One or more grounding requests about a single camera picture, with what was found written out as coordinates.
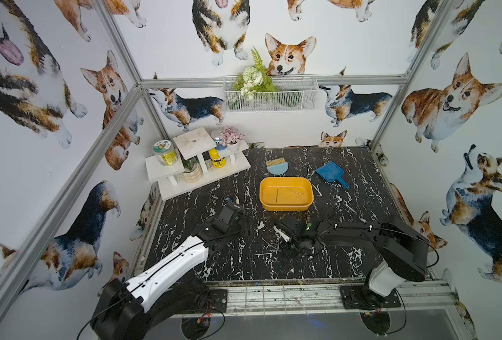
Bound yellow plastic storage box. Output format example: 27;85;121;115
259;177;314;212

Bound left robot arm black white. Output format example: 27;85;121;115
88;199;249;339

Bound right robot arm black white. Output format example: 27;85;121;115
275;215;430;298

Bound yellow toy bottle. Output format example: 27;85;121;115
209;148;226;169

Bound small plant in woven pot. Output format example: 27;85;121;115
180;156;203;184

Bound white tiered display shelf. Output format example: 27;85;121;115
146;127;250;201

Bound small blue hand brush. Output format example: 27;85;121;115
265;158;289;176

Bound blue plastic dustpan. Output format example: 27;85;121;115
316;161;350;189

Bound blue white cup on shelf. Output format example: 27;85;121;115
214;137;227;152

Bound pink flowers in white pot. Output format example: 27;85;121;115
220;126;245;152

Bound green lidded glass jar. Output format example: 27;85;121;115
153;140;177;167

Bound green white artificial flowers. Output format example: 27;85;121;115
233;47;277;101

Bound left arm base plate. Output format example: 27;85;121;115
183;289;228;314

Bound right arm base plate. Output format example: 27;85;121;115
340;286;402;311

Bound white wire wall basket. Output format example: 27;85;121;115
223;75;318;112

